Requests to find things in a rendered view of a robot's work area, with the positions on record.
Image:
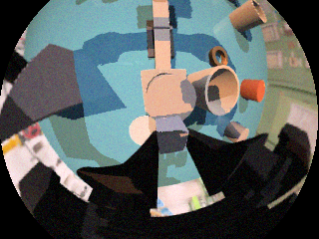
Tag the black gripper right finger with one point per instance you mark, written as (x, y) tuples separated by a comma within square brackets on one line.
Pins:
[(217, 160)]

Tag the brown ring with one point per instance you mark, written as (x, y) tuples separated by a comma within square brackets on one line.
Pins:
[(211, 56)]

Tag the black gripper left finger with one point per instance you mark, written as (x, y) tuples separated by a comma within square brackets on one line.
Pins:
[(138, 175)]

